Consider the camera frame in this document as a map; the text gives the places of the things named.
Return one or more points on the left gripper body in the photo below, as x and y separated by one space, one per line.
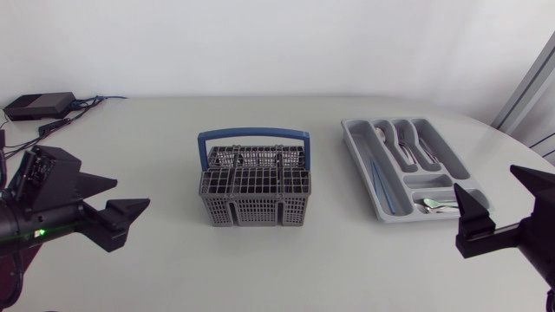
60 182

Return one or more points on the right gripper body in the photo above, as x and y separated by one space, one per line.
535 236

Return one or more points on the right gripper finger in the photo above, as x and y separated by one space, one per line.
535 180
472 212

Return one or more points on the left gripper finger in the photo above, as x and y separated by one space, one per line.
117 221
93 184

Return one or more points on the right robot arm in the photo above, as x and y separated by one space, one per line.
551 301

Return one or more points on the grey cutlery tray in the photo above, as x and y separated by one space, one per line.
455 171

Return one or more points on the grey cutlery basket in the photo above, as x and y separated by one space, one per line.
256 190

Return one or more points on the steel fork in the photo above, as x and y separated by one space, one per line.
427 154

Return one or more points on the black power brick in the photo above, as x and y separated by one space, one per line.
39 105

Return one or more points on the blue chopstick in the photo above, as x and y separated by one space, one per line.
380 190
387 190

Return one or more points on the steel spoon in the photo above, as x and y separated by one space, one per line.
381 135

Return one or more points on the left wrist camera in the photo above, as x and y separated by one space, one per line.
32 175

